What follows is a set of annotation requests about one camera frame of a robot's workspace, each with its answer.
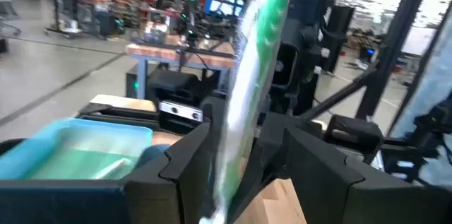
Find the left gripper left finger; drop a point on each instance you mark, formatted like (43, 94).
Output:
(159, 199)

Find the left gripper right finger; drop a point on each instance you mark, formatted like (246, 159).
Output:
(335, 199)

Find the green toothbrush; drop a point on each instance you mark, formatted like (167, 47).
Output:
(254, 58)

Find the small dark teal bin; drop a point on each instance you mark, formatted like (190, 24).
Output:
(152, 155)

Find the light turquoise plastic bin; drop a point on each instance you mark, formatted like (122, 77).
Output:
(70, 153)

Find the black computer case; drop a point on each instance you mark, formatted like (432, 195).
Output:
(176, 82)

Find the black drawer cabinet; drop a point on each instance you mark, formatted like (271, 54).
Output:
(434, 125)

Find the blue-legged wooden workbench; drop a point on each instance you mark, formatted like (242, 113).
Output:
(169, 54)

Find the red stocked shelf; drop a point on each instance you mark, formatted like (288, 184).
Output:
(130, 5)

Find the black rolling cart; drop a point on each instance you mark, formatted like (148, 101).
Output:
(74, 12)

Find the office chair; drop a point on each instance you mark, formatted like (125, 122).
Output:
(7, 8)

